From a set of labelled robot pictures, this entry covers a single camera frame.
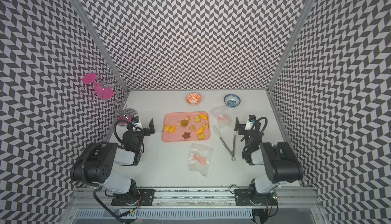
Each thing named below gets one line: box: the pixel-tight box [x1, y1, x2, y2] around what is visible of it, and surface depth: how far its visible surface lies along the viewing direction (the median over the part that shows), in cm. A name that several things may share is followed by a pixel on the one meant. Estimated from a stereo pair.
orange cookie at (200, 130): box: [195, 127, 205, 135], surface depth 98 cm
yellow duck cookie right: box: [167, 125, 176, 134], surface depth 98 cm
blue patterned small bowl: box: [224, 94, 241, 108], surface depth 110 cm
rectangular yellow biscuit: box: [193, 115, 202, 123], surface depth 104 cm
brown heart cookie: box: [180, 120, 189, 128], surface depth 101 cm
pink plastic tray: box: [161, 111, 210, 143], surface depth 99 cm
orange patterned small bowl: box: [185, 92, 203, 106], surface depth 113 cm
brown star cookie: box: [181, 131, 191, 140], surface depth 95 cm
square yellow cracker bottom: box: [197, 133, 206, 140], surface depth 95 cm
